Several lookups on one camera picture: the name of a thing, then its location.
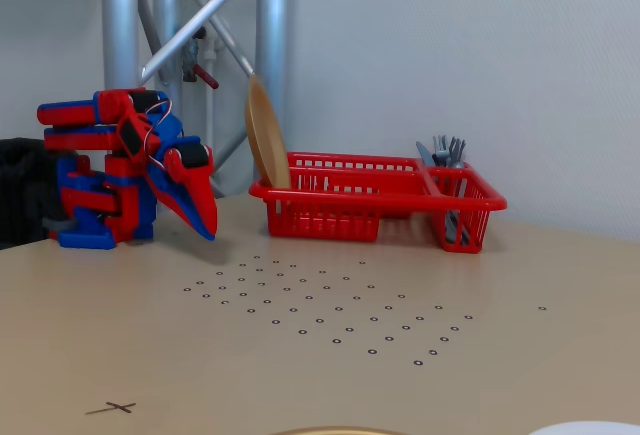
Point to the blue gripper, black motor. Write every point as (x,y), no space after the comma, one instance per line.
(186,175)

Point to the gold plastic plate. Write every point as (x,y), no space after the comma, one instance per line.
(265,135)

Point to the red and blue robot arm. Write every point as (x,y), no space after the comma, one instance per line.
(90,205)

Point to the grey table clamp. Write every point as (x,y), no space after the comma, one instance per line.
(57,226)

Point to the black fabric bag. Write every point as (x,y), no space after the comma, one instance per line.
(20,190)

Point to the red plastic dish rack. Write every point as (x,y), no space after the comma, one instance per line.
(350,195)

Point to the blue grey plastic knife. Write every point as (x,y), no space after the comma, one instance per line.
(425,152)

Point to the light grey plastic fork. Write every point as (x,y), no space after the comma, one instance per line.
(440,145)

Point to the dark grey plastic fork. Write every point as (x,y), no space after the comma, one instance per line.
(457,149)

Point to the aluminium truss frame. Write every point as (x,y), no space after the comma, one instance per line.
(272,30)

